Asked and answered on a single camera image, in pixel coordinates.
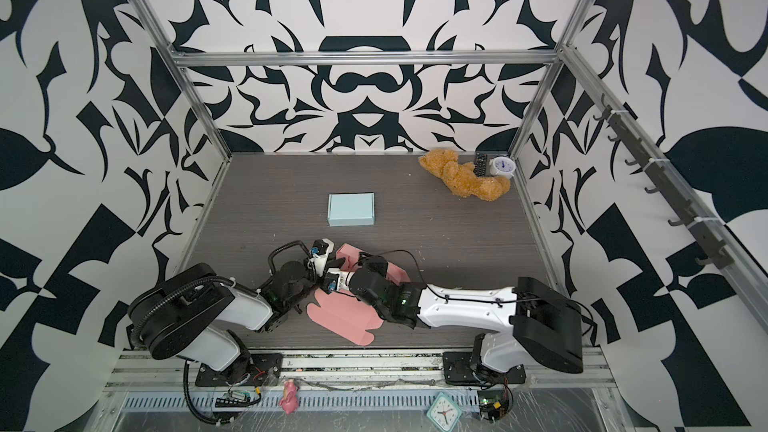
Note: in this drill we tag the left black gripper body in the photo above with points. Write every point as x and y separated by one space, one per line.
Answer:
308 281

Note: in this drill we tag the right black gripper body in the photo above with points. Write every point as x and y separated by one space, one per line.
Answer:
380 264

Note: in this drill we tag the pink paper box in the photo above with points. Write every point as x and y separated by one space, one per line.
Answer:
346 316

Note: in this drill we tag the light blue paper box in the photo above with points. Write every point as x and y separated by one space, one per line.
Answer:
351 209

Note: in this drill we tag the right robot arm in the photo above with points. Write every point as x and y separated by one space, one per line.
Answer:
519 325

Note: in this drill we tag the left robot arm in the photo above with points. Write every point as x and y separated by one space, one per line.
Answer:
178 317

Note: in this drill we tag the teal square clock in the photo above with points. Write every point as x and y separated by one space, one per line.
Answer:
444 412

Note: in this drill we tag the pink small toy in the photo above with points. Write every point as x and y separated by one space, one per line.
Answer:
289 401

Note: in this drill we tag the green circuit board left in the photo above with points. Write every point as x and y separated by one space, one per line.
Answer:
239 399

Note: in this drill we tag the brown teddy bear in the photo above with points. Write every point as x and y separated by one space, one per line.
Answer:
461 179

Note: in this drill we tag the circuit board right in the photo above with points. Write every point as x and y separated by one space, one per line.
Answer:
494 404

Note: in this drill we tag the black remote control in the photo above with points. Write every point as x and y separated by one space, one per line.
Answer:
480 164

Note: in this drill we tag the white round alarm clock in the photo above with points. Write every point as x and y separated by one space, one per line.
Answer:
502 166

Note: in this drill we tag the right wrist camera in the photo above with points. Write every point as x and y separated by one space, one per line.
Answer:
335 281

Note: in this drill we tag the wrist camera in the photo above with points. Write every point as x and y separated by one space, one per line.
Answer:
335 281
320 253

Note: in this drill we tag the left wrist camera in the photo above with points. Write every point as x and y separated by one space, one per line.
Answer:
320 253

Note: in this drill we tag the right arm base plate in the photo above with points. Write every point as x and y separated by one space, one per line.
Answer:
463 369

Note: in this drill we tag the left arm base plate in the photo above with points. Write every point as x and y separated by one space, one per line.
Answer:
262 369

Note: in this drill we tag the black coat hook rail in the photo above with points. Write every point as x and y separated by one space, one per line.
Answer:
690 212

